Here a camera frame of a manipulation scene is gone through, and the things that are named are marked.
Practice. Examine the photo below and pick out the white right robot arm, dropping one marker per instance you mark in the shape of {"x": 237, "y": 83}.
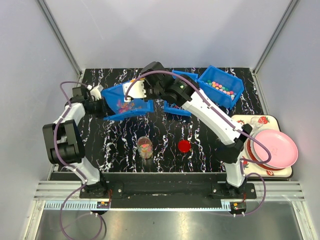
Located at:
{"x": 185, "y": 92}

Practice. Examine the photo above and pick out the clear plastic jar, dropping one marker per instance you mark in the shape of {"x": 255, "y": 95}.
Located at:
{"x": 145, "y": 147}

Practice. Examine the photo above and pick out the clear glass cup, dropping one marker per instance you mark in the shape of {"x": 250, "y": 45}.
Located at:
{"x": 255, "y": 124}

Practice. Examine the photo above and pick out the aluminium corner post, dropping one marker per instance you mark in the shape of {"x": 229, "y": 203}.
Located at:
{"x": 59, "y": 36}
{"x": 276, "y": 34}

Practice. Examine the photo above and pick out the blue bin with flower candies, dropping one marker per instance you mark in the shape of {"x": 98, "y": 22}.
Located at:
{"x": 222, "y": 88}

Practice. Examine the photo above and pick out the blue bin with star candies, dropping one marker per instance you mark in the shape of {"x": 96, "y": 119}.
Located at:
{"x": 115, "y": 99}

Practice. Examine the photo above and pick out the aluminium corner post left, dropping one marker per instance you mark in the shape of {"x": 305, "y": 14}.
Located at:
{"x": 59, "y": 36}

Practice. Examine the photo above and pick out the red jar lid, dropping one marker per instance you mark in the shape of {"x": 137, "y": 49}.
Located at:
{"x": 184, "y": 146}

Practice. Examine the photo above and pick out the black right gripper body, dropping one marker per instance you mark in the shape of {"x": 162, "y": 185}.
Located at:
{"x": 152, "y": 93}

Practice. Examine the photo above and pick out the aluminium corner post right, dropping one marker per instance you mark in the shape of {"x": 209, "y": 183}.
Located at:
{"x": 276, "y": 34}

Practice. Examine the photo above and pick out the red plate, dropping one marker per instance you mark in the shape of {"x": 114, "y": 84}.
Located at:
{"x": 253, "y": 158}

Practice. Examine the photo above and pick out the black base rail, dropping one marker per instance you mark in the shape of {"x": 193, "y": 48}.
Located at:
{"x": 169, "y": 191}

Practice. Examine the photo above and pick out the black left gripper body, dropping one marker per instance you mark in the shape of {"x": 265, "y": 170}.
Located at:
{"x": 98, "y": 108}

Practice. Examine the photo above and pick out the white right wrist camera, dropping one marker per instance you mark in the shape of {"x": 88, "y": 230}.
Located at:
{"x": 137, "y": 91}

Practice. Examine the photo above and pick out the pink plate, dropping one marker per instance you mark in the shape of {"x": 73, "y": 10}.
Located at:
{"x": 283, "y": 150}

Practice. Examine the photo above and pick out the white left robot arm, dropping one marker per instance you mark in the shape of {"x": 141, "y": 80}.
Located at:
{"x": 64, "y": 144}

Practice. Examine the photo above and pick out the blue bin with lollipops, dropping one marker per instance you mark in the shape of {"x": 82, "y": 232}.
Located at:
{"x": 173, "y": 108}

